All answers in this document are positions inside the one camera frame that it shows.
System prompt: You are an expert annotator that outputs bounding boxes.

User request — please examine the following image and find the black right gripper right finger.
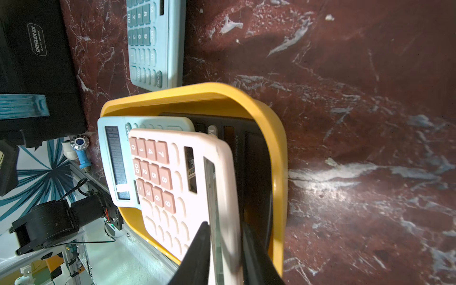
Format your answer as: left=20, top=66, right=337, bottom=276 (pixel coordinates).
left=242, top=222, right=284, bottom=285

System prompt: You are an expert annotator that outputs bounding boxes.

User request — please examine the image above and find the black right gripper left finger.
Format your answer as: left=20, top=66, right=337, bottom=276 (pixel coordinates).
left=168, top=222, right=211, bottom=285

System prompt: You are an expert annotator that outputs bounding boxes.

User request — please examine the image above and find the pink calculator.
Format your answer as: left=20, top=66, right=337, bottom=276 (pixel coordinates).
left=128, top=129, right=243, bottom=285

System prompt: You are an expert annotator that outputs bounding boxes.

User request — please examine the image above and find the black keyed calculator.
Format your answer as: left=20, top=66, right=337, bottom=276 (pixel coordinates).
left=161, top=112, right=273, bottom=250

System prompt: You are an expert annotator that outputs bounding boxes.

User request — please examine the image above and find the small teal calculator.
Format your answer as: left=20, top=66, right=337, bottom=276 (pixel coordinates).
left=98, top=116, right=195, bottom=209

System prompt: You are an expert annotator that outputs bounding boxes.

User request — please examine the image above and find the yellow plastic tray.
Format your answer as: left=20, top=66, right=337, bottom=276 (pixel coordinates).
left=99, top=82, right=289, bottom=279

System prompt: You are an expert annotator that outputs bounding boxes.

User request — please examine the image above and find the white pipe elbow fitting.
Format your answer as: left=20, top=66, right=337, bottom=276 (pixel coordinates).
left=61, top=141, right=78, bottom=160

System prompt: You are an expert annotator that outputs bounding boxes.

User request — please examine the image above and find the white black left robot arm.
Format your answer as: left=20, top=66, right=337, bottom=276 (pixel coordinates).
left=1, top=140, right=123, bottom=276

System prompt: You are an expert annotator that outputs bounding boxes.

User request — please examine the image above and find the black plastic toolbox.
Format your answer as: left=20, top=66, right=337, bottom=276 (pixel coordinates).
left=1, top=1, right=87, bottom=147

